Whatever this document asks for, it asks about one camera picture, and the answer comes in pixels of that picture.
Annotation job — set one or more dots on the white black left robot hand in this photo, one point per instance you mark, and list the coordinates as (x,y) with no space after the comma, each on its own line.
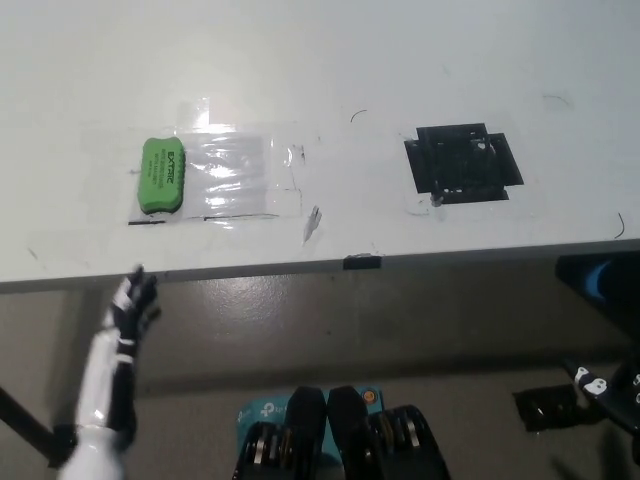
(102,380)

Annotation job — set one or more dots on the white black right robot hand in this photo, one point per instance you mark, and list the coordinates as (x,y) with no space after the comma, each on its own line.
(620,400)

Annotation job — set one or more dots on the green whiteboard eraser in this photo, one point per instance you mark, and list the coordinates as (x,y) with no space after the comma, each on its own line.
(160,175)

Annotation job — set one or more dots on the black teal robot body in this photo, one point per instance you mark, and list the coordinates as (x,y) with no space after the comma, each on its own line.
(345,440)

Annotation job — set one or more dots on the black table foot plate right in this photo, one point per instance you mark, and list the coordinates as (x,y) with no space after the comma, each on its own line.
(545,407)

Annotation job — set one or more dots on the black table foot plate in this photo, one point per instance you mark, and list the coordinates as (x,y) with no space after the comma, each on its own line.
(545,407)
(64,445)

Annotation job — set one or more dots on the black table foot plate left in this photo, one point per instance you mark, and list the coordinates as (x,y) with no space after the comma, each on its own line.
(64,445)

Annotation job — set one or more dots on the black table leg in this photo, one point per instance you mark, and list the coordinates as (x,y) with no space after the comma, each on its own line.
(25,417)

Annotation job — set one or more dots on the black and blue object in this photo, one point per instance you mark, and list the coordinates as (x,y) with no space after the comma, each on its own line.
(595,285)

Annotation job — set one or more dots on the clear tape patch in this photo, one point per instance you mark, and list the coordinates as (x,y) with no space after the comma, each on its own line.
(235,170)

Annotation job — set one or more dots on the small clear tape scrap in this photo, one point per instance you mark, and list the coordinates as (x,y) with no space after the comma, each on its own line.
(312,225)

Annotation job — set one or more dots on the black tape square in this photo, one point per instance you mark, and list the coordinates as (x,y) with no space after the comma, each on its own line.
(460,165)

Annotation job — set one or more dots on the small black tape strip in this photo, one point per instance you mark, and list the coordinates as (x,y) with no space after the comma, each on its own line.
(362,263)

